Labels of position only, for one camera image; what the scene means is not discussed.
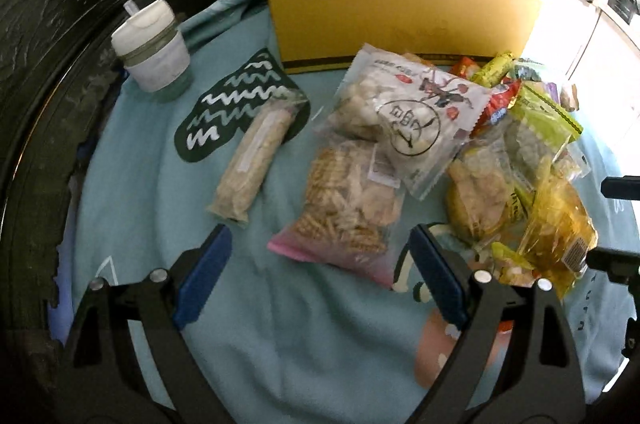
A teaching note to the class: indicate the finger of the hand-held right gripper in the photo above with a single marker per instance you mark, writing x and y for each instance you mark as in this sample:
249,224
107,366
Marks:
622,187
617,265

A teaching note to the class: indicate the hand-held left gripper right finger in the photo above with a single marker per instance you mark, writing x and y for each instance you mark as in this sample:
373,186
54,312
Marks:
440,276

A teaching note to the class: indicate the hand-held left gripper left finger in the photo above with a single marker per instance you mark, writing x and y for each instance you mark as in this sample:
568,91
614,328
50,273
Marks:
202,274

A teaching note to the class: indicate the round bread packet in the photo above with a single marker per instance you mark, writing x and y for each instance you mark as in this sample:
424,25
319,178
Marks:
475,199

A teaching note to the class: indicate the yellow cardboard box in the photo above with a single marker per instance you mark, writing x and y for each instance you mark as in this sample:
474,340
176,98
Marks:
400,14

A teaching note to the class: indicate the yellow transparent snack packet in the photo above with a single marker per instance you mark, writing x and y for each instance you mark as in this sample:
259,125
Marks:
557,229

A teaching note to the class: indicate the green snack packet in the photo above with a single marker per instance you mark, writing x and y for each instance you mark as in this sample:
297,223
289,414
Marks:
537,129

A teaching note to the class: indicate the teal printed blanket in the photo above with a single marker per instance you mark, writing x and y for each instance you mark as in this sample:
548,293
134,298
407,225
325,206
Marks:
275,354

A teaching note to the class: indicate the pink-edged waffle cracker bag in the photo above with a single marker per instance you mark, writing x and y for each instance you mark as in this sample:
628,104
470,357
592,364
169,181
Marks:
340,204

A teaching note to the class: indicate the long clear cracker packet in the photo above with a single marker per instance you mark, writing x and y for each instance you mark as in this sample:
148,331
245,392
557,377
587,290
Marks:
255,154

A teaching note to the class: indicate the red snack packet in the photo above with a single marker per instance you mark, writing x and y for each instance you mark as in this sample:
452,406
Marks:
500,104

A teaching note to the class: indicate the large white snack packet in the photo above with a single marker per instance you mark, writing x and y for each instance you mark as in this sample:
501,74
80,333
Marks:
400,119

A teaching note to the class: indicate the yellow-green snack bar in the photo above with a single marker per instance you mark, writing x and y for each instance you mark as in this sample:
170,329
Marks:
492,68

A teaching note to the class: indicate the small orange-red packet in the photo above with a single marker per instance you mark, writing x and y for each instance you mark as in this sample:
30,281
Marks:
462,67

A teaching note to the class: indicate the white lidded cup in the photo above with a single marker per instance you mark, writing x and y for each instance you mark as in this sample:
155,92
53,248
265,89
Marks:
150,49

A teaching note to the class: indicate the dark carved furniture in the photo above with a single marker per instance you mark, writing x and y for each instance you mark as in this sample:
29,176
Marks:
50,54

